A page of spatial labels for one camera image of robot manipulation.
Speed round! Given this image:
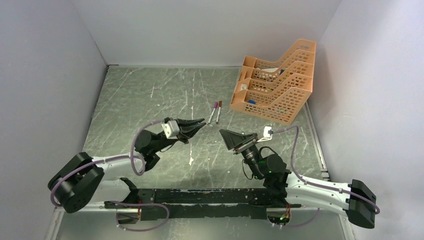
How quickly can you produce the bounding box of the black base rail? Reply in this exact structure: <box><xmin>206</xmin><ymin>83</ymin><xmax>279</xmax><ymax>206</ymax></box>
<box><xmin>104</xmin><ymin>188</ymin><xmax>301</xmax><ymax>221</ymax></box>

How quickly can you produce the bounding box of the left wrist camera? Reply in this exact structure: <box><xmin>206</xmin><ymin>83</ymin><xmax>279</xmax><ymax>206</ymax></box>
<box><xmin>161</xmin><ymin>120</ymin><xmax>180</xmax><ymax>139</ymax></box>

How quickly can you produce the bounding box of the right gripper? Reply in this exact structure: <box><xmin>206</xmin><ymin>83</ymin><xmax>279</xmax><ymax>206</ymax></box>
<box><xmin>220</xmin><ymin>128</ymin><xmax>264</xmax><ymax>179</ymax></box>

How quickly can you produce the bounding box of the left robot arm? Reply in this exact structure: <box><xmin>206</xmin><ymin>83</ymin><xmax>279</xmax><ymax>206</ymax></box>
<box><xmin>47</xmin><ymin>117</ymin><xmax>206</xmax><ymax>213</ymax></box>

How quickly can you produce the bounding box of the white pen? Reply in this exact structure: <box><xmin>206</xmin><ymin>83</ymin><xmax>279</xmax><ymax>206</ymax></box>
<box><xmin>207</xmin><ymin>107</ymin><xmax>217</xmax><ymax>125</ymax></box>
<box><xmin>215</xmin><ymin>105</ymin><xmax>222</xmax><ymax>125</ymax></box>

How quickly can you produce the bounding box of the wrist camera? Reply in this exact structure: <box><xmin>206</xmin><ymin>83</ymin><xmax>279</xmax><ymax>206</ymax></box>
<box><xmin>257</xmin><ymin>126</ymin><xmax>274</xmax><ymax>143</ymax></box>
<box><xmin>161</xmin><ymin>120</ymin><xmax>180</xmax><ymax>139</ymax></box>

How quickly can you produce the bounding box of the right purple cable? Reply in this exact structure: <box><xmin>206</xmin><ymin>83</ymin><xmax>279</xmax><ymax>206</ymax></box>
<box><xmin>270</xmin><ymin>125</ymin><xmax>381</xmax><ymax>230</ymax></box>

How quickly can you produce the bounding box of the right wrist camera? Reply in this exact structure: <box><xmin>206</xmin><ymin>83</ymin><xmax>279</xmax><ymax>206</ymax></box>
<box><xmin>257</xmin><ymin>126</ymin><xmax>274</xmax><ymax>143</ymax></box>

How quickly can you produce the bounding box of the aluminium frame rail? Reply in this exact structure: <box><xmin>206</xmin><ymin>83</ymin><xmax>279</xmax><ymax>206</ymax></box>
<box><xmin>55</xmin><ymin>201</ymin><xmax>138</xmax><ymax>214</ymax></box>

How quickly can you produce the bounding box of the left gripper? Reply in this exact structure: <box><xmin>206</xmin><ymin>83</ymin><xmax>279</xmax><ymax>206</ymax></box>
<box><xmin>152</xmin><ymin>117</ymin><xmax>206</xmax><ymax>153</ymax></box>

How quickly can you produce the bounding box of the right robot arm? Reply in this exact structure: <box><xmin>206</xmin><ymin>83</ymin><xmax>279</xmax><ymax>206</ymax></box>
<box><xmin>219</xmin><ymin>129</ymin><xmax>381</xmax><ymax>229</ymax></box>

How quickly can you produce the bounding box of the orange plastic file rack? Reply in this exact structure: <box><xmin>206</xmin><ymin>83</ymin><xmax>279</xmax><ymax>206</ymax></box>
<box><xmin>229</xmin><ymin>39</ymin><xmax>317</xmax><ymax>125</ymax></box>

